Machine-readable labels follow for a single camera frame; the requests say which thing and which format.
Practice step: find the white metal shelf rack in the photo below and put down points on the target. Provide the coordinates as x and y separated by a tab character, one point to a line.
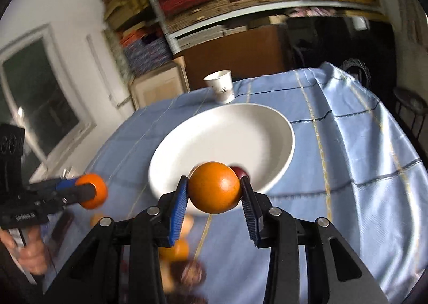
160	0

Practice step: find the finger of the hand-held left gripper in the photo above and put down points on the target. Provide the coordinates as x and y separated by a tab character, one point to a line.
67	185
82	193

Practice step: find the black board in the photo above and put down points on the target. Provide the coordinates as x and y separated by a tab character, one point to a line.
334	40

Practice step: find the cardboard box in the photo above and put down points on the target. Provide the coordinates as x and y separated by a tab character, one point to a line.
160	81

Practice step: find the person's left hand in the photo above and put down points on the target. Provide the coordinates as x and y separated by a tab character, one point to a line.
31	255

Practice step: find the small red fruit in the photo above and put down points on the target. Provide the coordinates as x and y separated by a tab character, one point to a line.
239	171

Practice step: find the white framed window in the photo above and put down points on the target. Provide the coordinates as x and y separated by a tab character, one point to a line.
36	100

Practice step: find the white oval plate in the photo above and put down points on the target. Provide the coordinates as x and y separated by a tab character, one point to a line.
227	133

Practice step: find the white paper cup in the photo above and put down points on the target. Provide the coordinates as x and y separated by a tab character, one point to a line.
220	85

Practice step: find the stack of blue patterned boxes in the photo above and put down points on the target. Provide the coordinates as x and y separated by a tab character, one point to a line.
143	53

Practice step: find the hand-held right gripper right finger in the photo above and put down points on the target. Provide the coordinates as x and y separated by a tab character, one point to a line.
249	214

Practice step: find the brown wooden cabinet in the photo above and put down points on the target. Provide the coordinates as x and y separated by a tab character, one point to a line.
234	53

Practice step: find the light blue checked tablecloth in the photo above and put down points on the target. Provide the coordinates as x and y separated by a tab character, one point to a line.
351	157

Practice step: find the large orange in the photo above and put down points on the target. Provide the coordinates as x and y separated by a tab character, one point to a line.
214	187

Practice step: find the white wall conduit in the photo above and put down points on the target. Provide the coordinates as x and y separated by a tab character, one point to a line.
93	63

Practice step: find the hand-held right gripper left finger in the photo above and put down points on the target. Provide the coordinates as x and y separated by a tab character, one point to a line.
179	211

